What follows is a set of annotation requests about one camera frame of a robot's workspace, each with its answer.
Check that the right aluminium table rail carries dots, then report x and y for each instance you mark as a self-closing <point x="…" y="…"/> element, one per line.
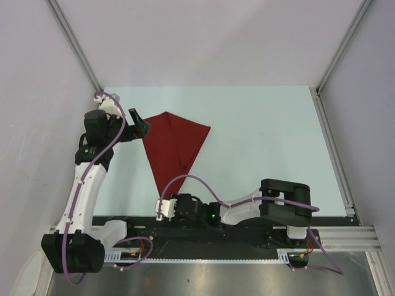
<point x="340" y="175"/>

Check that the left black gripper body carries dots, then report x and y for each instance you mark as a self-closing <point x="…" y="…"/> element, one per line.
<point x="130" y="132"/>

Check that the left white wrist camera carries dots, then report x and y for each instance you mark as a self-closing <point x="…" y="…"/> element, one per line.
<point x="108" y="105"/>

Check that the left white cable duct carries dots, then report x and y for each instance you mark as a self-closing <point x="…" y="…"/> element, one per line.
<point x="121" y="257"/>

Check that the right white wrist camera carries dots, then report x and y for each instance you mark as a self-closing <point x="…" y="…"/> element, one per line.
<point x="165" y="209"/>

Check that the white cable duct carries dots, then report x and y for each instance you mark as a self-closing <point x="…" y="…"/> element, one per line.
<point x="121" y="257"/>
<point x="288" y="255"/>

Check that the front aluminium extrusion rail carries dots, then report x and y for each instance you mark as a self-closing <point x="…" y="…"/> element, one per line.
<point x="348" y="238"/>

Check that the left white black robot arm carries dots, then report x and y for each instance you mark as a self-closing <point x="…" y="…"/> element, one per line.
<point x="74" y="246"/>

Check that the dark red cloth napkin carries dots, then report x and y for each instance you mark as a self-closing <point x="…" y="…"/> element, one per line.
<point x="172" y="146"/>

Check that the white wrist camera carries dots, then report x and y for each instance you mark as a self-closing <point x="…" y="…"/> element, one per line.
<point x="108" y="105"/>
<point x="165" y="209"/>

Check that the left aluminium frame post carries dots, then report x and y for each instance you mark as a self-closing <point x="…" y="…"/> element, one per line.
<point x="73" y="42"/>

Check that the right aluminium frame post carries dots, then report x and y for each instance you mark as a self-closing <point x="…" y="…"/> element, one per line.
<point x="351" y="31"/>

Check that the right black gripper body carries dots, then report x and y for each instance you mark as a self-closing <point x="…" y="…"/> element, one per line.
<point x="177" y="216"/>

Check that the right white cable duct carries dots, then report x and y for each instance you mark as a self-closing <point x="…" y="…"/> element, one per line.
<point x="288" y="255"/>

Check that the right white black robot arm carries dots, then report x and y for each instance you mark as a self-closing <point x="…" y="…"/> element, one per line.
<point x="275" y="201"/>

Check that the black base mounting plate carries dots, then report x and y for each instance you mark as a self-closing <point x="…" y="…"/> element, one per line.
<point x="254" y="239"/>

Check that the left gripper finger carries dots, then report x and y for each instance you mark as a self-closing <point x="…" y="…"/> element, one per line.
<point x="144" y="129"/>
<point x="135" y="116"/>

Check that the aluminium frame post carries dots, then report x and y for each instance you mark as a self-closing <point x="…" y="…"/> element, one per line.
<point x="351" y="31"/>
<point x="73" y="42"/>

